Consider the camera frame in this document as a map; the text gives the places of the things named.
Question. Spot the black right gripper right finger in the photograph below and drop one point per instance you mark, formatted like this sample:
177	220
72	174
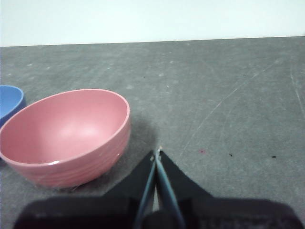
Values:
176	183

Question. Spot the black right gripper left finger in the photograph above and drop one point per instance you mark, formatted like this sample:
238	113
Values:
135	183

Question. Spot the red ribbed bowl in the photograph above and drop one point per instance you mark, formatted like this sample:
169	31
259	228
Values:
62	133

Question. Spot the blue ribbed bowl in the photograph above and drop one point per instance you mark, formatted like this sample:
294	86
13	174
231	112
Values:
9	100

